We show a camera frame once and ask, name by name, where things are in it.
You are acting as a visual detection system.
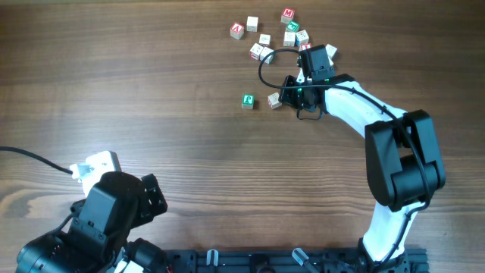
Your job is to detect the red letter A block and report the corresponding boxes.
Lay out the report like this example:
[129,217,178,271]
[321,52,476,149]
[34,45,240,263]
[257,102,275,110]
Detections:
[230,22,245,40]

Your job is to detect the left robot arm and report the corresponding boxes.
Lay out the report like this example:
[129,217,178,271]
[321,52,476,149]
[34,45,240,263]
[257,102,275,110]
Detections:
[16,171,167,272]

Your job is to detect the red letter I block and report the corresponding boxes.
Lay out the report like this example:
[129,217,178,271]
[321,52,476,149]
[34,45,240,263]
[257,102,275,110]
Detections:
[299,43,312,52]

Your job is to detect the white picture block centre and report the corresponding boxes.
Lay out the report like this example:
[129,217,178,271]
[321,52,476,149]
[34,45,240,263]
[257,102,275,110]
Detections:
[283,32,296,47]

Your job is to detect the plain block upper right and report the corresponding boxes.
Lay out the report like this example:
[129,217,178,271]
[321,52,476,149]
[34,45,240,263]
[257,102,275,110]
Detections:
[325,44,337,59]

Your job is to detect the blue edged block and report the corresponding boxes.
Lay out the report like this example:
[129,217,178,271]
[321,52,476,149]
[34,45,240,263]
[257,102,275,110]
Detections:
[296,30,309,46]

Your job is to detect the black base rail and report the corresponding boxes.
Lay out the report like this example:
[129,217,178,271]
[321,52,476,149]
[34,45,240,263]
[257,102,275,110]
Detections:
[162,248,429,273]

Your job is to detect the white block beside red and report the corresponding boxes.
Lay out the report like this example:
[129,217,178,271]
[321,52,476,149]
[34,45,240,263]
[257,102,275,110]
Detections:
[259,47,274,64]

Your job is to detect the red edged picture block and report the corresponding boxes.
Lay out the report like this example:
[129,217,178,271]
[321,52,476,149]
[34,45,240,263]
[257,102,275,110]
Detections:
[249,43,264,61]

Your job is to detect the green picture block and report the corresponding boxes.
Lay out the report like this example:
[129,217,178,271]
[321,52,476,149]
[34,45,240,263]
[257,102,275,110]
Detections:
[286,20,300,33]

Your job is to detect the left camera cable black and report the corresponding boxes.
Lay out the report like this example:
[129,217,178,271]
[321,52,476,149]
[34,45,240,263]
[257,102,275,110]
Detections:
[0,146,73,175]

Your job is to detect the small white picture block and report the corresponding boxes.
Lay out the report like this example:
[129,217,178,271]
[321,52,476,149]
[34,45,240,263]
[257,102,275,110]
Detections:
[258,33,271,47]

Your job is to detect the camera cable black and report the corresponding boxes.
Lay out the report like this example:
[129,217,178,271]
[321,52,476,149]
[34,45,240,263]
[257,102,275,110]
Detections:
[258,48,433,262]
[0,146,73,175]

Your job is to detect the red letter M block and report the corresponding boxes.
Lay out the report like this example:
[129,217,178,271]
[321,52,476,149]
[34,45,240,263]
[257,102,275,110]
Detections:
[280,8,295,25]

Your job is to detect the right camera cable black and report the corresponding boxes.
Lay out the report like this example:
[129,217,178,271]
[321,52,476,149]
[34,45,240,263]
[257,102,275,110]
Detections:
[258,48,433,262]

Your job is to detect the plain wooden block top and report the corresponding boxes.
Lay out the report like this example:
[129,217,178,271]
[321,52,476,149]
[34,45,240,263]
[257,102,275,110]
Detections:
[246,16,258,32]

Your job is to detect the green letter block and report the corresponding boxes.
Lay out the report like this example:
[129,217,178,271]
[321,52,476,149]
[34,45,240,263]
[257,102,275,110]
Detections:
[242,94,255,109]

